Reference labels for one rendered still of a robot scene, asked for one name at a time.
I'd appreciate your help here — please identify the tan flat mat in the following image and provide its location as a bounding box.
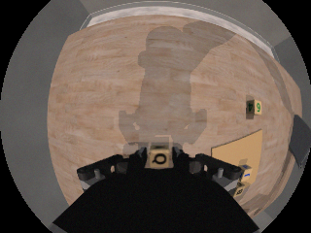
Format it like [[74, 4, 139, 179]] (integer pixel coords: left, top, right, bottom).
[[211, 129, 262, 188]]

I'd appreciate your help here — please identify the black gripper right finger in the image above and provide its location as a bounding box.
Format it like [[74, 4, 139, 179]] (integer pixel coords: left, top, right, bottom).
[[170, 147, 242, 195]]

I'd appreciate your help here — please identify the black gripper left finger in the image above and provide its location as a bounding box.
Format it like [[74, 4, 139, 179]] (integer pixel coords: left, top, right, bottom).
[[77, 147, 147, 192]]

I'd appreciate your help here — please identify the small tan letter block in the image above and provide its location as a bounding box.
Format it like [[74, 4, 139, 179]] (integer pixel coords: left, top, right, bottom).
[[238, 164, 253, 182], [247, 100, 261, 116], [231, 182, 246, 197], [149, 145, 169, 167]]

